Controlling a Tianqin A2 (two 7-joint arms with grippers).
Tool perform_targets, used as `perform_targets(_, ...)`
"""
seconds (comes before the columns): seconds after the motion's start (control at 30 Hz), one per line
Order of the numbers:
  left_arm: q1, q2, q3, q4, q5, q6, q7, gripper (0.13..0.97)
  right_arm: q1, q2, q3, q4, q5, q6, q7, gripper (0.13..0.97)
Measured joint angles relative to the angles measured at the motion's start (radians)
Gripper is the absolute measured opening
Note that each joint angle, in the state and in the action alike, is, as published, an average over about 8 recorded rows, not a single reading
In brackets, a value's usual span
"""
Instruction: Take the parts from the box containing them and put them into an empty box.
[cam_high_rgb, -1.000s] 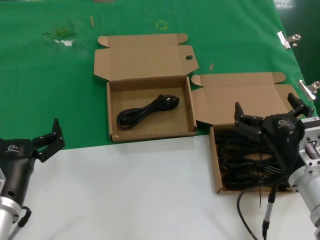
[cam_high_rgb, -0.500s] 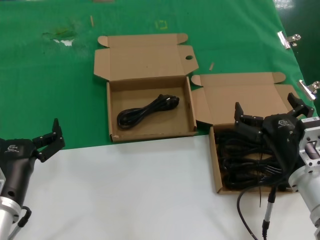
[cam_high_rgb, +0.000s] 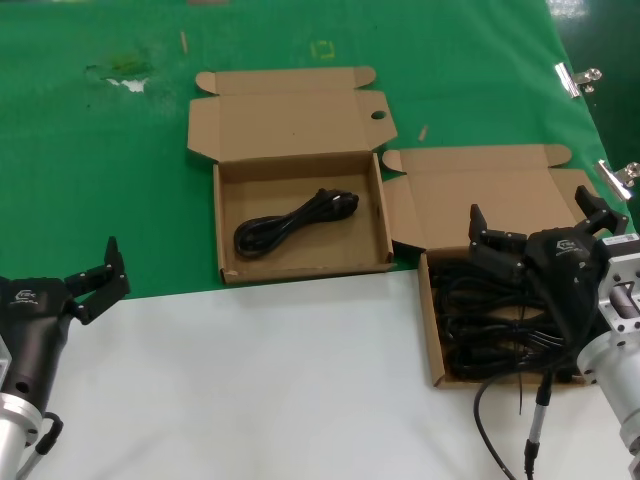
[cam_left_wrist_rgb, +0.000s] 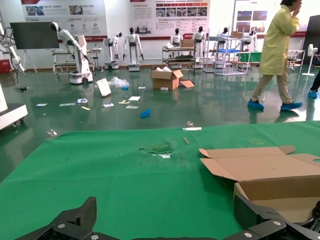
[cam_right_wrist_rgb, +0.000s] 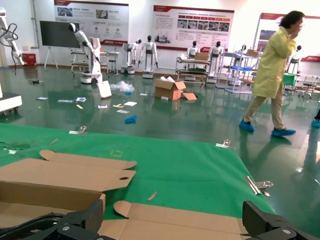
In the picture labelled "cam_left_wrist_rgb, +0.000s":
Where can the clear plastic bag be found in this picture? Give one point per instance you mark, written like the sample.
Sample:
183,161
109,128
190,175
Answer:
117,82

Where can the white machine base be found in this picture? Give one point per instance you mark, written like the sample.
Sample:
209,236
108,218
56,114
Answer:
10,115

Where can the white industrial robot arm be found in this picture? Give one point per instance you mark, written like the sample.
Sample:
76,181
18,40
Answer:
15,58

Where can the open brown cardboard box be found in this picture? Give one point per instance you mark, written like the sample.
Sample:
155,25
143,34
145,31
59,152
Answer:
275,165

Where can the blue plastic tray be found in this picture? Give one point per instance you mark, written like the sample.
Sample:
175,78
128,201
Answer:
226,50

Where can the tall black panel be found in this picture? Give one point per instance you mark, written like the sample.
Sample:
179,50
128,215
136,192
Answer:
312,32

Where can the crumpled blue cloth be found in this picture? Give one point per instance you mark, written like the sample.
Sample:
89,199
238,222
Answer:
145,113

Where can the white workbench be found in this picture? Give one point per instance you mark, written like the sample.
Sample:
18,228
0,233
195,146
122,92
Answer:
62,51

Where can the person in dark trousers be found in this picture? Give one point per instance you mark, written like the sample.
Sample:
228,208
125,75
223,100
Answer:
313,94

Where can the yellow paper piece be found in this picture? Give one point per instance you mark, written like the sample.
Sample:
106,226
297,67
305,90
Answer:
124,101

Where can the yellow paper strip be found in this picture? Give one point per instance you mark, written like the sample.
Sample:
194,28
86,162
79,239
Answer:
85,108

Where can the small brown cardboard box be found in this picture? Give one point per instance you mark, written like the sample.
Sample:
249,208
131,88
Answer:
187,43
237,35

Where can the wall poster with photo row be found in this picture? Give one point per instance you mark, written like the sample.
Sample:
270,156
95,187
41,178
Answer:
145,15

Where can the white humanoid robot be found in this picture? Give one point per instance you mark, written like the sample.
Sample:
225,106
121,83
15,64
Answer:
115,45
250,38
225,30
176,38
132,40
199,36

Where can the table with green cover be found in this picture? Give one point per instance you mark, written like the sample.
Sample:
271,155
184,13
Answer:
253,57

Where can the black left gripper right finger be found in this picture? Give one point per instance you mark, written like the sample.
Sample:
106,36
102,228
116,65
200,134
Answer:
250,217

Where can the black display screen on stand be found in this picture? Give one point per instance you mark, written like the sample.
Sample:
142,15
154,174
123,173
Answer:
35,35

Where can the large open cardboard carton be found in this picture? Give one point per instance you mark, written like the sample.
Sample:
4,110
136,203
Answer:
165,82

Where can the small printed leaflet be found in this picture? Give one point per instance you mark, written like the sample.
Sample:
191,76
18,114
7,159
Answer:
108,105

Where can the white paper sheet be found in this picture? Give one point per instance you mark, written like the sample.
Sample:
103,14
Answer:
134,98
132,107

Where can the blue and white leaflet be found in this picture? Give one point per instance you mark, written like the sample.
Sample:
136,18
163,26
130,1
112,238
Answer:
41,105

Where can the white humanoid on wheeled base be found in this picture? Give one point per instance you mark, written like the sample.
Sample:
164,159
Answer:
80,60

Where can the white and red carton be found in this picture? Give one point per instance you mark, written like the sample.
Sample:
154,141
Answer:
104,87

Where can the wide wall poster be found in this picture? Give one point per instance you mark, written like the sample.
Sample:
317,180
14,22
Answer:
62,22

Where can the white metal rack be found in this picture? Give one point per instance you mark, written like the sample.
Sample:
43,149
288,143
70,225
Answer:
212,38

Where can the metal shelf cart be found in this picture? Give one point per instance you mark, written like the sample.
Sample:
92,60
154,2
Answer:
175,49

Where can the person in yellow coat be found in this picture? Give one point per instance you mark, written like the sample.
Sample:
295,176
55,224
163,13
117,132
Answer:
275,45

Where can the long white leaflet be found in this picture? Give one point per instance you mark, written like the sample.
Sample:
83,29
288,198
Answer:
67,104

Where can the flat cardboard piece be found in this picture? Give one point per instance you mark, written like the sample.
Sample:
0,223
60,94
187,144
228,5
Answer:
187,83

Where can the small white box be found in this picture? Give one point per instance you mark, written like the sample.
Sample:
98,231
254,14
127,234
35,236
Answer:
142,88
164,88

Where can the white work table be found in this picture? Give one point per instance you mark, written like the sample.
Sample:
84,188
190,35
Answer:
297,50

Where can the small wooden stick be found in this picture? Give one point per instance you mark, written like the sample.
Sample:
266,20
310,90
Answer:
186,140

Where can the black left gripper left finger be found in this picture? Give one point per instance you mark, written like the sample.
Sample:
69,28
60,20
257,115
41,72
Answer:
85,217

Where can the red cabinet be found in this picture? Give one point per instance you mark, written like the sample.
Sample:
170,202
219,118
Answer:
5,67

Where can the black floor debris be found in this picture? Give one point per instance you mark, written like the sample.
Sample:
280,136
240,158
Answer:
23,89

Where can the blue printed leaflet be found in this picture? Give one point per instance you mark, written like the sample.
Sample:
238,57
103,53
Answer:
81,100

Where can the white standing fan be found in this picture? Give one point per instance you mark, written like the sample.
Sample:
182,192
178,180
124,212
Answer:
311,48

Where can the narrow wall poster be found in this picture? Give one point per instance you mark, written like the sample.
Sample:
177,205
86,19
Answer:
250,15

